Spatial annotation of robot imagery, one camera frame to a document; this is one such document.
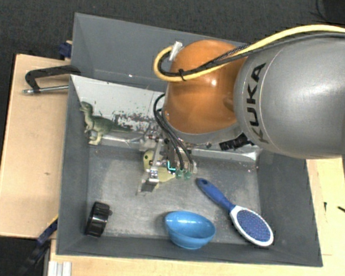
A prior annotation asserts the blue bowl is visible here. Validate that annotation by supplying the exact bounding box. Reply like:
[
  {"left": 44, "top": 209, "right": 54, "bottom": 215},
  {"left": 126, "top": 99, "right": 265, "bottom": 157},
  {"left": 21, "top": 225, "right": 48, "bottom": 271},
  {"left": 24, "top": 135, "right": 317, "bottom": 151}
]
[{"left": 160, "top": 208, "right": 219, "bottom": 253}]

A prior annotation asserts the blue and white brush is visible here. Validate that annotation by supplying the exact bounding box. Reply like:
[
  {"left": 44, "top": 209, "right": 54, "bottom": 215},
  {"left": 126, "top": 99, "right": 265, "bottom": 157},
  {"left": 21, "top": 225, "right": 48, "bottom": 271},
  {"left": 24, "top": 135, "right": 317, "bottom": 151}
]
[{"left": 188, "top": 177, "right": 281, "bottom": 249}]

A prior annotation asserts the green toy dinosaur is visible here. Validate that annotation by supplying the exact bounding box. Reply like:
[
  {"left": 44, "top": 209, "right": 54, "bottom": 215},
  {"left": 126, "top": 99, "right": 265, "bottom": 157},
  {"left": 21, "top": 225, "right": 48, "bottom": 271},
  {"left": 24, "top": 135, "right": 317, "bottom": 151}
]
[{"left": 74, "top": 100, "right": 137, "bottom": 151}]

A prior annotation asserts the pale yellow flat toy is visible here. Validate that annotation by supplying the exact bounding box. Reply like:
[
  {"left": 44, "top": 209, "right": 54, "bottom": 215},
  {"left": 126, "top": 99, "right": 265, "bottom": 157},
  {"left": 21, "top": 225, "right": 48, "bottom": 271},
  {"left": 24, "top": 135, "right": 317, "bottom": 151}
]
[{"left": 139, "top": 148, "right": 178, "bottom": 185}]

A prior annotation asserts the black cylinder on white bracket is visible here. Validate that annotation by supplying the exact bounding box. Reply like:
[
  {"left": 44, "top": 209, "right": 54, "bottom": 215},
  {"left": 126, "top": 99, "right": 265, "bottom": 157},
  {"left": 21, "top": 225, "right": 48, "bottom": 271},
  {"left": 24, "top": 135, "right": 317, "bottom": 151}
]
[{"left": 218, "top": 130, "right": 256, "bottom": 155}]

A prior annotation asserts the black ribbed round cap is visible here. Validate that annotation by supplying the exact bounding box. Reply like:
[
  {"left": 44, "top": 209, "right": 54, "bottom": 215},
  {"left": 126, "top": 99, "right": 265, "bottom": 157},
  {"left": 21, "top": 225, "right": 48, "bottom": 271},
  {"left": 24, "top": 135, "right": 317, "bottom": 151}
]
[{"left": 82, "top": 200, "right": 115, "bottom": 239}]

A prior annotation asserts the grey metal bin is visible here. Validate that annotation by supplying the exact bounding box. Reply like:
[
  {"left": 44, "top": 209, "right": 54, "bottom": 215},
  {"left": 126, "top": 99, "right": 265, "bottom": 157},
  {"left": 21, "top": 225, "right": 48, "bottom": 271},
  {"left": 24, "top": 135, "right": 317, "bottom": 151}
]
[{"left": 45, "top": 12, "right": 345, "bottom": 276}]

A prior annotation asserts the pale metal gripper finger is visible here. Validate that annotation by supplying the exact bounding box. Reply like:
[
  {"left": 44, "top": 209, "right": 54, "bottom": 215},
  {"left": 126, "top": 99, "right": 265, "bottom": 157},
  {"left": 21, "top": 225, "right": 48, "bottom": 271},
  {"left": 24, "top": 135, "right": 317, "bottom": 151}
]
[
  {"left": 136, "top": 178, "right": 157, "bottom": 197},
  {"left": 146, "top": 165, "right": 163, "bottom": 186}
]

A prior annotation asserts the pale wood flat board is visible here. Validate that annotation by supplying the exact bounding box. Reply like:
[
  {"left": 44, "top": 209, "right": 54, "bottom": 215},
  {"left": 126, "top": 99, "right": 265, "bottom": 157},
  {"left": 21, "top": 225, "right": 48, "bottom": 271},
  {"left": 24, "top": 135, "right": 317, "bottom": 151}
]
[{"left": 0, "top": 52, "right": 78, "bottom": 244}]

